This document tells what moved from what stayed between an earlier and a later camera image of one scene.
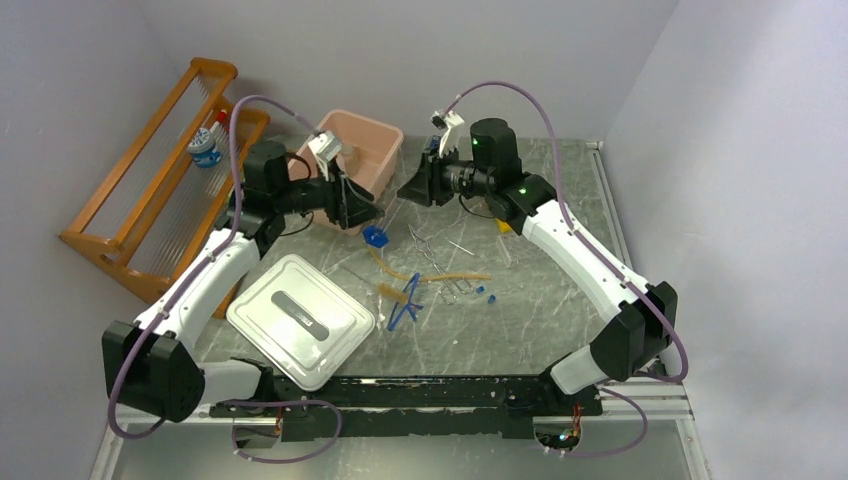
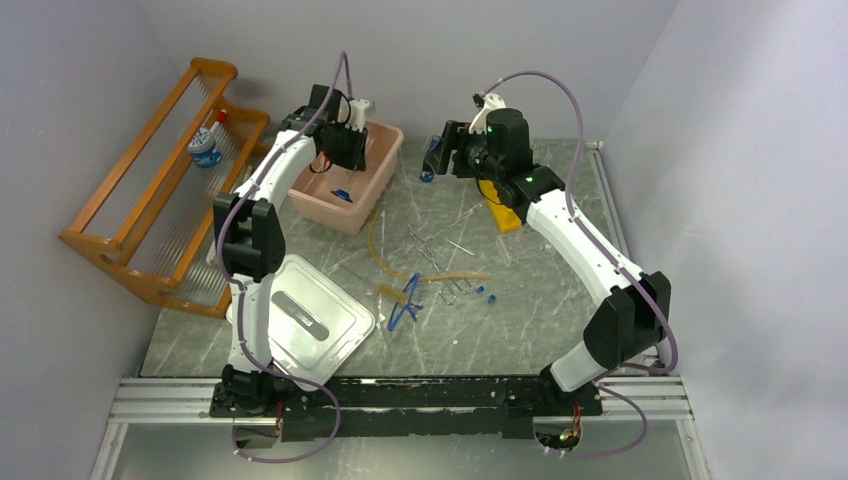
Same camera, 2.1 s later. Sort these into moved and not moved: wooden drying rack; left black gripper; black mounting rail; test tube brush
Moved: left black gripper
Not moved: test tube brush; black mounting rail; wooden drying rack
